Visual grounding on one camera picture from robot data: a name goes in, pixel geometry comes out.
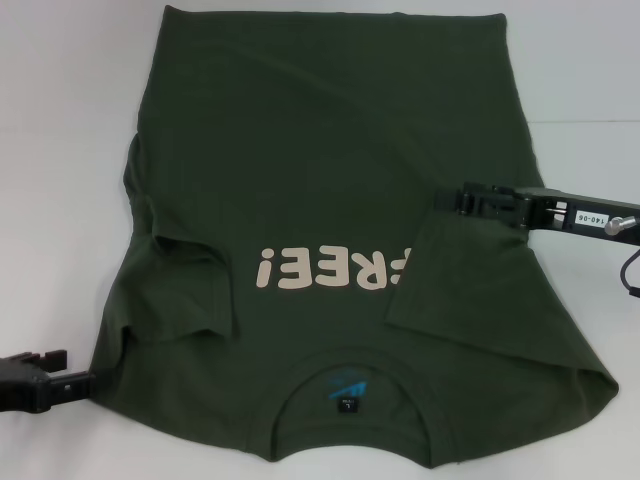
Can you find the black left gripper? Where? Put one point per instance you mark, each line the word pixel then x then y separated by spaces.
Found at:
pixel 25 387

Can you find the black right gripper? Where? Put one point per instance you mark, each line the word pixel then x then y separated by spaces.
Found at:
pixel 560 210

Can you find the dark green FREE t-shirt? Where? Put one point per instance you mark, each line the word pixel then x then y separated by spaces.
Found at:
pixel 325 150

